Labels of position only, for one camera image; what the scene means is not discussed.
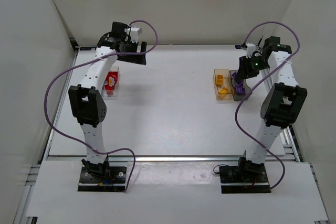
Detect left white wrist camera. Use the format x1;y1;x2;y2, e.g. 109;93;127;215
125;26;142;44

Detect smoky grey transparent container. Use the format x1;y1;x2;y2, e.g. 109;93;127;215
229;70;251;102

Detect red round flower lego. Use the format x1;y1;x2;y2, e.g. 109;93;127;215
104;75;118;91

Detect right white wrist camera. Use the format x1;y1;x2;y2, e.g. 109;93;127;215
241;42;261;58

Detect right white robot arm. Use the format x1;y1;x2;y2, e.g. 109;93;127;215
235;36;308;177

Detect clear transparent container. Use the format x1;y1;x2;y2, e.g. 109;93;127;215
101;66;120;100

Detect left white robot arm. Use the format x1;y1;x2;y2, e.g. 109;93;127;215
68;22;146;181

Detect aluminium table frame rail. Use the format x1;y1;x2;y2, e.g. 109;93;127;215
258;45;302;162

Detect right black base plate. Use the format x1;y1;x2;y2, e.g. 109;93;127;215
213;164;271;194

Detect yellow rounded lego brick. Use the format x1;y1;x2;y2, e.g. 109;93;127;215
215;74;223;86

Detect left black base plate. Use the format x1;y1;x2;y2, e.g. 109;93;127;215
77;165;127;193

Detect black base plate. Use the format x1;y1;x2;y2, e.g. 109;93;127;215
213;164;271;194
77;165;127;193

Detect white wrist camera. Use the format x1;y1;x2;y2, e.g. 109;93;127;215
241;42;261;58
125;26;142;44

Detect purple round lego piece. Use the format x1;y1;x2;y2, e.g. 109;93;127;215
235;83;246;95

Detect amber transparent container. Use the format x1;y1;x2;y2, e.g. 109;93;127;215
213;69;234;101

